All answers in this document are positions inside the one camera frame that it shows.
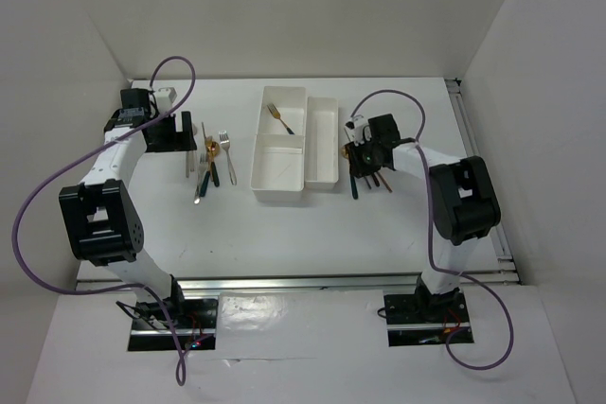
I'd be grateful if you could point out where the copper chopstick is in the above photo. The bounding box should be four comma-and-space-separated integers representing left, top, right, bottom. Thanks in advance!
379, 174, 393, 193
201, 121, 207, 147

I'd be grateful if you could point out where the silver steel fork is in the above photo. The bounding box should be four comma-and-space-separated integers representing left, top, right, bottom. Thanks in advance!
219, 131, 238, 185

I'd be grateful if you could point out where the large white divided tray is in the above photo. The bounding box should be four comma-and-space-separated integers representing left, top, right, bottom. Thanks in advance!
250, 86, 308, 204

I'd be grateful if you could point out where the copper chopstick left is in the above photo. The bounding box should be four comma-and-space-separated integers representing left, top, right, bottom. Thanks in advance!
201, 121, 207, 147

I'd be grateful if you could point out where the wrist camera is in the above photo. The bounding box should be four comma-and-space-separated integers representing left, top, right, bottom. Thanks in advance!
154, 87, 177, 112
345, 114, 372, 146

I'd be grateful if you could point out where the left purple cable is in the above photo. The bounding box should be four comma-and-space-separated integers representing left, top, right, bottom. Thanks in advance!
11, 56, 203, 386

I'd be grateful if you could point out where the gold fork green handle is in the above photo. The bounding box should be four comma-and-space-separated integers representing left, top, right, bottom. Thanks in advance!
200, 152, 210, 198
267, 103, 294, 135

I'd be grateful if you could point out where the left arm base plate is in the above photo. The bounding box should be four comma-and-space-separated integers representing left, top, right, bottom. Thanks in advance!
116, 297, 219, 352

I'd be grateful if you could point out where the aluminium rail front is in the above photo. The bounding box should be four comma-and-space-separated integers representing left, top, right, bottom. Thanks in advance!
77, 271, 520, 296

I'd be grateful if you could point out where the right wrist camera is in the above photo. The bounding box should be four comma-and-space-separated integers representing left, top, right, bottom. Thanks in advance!
345, 114, 372, 146

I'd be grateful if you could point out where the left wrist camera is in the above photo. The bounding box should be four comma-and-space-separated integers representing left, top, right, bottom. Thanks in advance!
154, 87, 177, 112

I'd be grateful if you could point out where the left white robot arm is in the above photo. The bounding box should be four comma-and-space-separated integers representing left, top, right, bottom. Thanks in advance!
59, 108, 197, 327

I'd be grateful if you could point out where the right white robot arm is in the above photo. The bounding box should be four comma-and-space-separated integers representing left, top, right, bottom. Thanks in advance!
344, 136, 501, 322

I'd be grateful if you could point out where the gold spoon green handle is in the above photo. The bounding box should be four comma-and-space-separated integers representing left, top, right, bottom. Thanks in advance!
205, 138, 220, 187
341, 146, 359, 201

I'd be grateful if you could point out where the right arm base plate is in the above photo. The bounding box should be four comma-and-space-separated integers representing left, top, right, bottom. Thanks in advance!
377, 292, 474, 347

